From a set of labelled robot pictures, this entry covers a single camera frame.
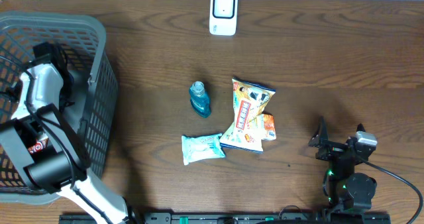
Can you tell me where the small orange snack packet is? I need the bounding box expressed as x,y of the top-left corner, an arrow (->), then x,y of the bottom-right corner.
262,114 -> 276,140

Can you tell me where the red chocolate bar wrapper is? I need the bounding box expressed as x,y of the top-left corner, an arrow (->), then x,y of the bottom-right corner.
28,138 -> 48,154

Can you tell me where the yellow snack bag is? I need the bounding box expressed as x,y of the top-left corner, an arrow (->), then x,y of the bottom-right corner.
220,78 -> 276,153

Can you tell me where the white tissue pack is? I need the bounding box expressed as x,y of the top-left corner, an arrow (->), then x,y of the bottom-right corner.
182,133 -> 225,166

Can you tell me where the blue mouthwash bottle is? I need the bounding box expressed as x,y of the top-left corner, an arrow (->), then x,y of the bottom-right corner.
189,81 -> 211,118

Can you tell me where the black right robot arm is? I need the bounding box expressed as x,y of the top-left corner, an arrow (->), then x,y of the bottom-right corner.
308,117 -> 378,213

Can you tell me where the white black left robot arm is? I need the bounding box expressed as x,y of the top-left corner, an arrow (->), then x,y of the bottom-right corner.
1,42 -> 139,223

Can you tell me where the white barcode scanner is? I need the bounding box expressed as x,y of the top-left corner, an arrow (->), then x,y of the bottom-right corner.
209,0 -> 238,36

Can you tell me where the grey plastic basket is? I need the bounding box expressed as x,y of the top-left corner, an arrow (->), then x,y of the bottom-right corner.
0,11 -> 119,205

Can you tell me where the black right camera cable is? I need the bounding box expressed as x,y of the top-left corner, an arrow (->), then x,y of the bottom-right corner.
362,159 -> 424,224

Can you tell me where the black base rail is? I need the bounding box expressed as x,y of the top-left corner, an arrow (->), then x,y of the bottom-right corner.
59,211 -> 392,224

